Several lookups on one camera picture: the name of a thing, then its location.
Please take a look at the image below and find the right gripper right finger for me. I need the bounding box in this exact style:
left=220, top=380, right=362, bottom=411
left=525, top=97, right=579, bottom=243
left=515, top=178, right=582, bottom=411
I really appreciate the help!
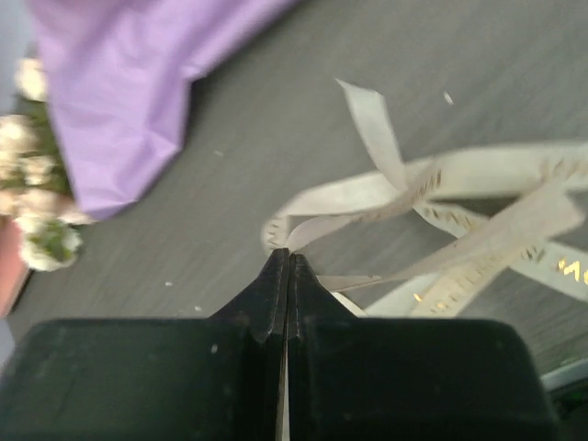
left=288, top=254, right=560, bottom=440

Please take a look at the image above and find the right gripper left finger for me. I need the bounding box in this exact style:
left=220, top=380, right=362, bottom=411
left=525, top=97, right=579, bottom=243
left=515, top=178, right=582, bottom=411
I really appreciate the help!
left=1, top=250, right=289, bottom=440

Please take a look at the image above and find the cream printed ribbon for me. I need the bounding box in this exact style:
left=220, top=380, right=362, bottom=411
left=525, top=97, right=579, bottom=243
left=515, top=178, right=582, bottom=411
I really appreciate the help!
left=262, top=83, right=587, bottom=318

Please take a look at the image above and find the pink flower bouquet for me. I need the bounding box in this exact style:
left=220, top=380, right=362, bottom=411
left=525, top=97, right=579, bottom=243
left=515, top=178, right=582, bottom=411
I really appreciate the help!
left=1, top=58, right=94, bottom=272

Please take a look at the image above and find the purple pink wrapping paper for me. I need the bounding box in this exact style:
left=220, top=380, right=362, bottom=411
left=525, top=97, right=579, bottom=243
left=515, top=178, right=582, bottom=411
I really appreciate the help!
left=28, top=0, right=290, bottom=220

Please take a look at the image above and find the pink three-tier shelf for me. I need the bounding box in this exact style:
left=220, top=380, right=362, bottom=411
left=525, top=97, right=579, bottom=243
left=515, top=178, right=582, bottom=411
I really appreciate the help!
left=0, top=219, right=30, bottom=319

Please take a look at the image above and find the aluminium frame rail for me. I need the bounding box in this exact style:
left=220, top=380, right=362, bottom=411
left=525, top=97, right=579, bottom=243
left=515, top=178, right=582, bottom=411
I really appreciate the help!
left=541, top=358, right=588, bottom=400

